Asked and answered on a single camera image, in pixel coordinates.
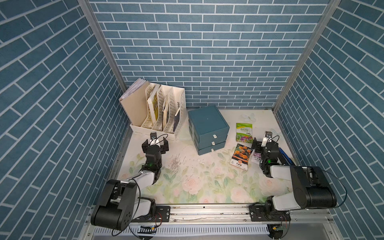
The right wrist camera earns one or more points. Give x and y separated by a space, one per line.
267 136

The beige folder with papers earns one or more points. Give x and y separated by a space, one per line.
134 102

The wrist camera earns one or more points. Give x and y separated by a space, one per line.
267 136
154 139

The purple flower seed bag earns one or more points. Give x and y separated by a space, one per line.
256 157

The yellow green booklet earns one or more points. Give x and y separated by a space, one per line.
152 102

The floral table mat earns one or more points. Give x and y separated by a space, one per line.
188 178

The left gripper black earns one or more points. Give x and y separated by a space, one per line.
164 147

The teal drawer cabinet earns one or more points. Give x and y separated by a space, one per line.
208 128

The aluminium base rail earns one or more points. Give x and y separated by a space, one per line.
220 222

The black blue tool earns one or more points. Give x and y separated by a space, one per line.
284 159

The cream mesh file organizer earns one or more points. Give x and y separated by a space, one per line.
169 100

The orange marigold seed bag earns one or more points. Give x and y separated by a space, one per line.
241 157

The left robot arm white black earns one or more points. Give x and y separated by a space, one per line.
121 202

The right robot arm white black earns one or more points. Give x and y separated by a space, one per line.
311 189

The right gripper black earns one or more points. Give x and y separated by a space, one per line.
258 144

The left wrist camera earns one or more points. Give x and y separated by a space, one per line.
154 139

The green flower seed bag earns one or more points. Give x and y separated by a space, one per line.
244 133

